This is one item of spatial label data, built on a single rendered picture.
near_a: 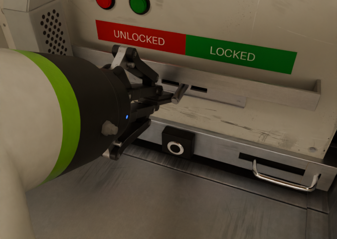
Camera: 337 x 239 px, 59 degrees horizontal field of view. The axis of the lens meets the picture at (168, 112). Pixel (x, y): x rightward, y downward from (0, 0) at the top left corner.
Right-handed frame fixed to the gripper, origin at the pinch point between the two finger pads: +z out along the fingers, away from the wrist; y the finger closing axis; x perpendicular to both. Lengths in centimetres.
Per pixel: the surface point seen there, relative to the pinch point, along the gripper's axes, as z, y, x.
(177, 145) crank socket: 9.1, 9.0, 2.4
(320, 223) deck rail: 9.1, 15.3, 28.1
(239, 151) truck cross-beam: 11.5, 7.8, 13.2
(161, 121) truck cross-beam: 10.8, 5.8, -2.0
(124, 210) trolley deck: 1.4, 20.3, -2.6
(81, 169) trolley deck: 5.8, 17.8, -14.6
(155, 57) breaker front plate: 5.2, -5.7, -3.4
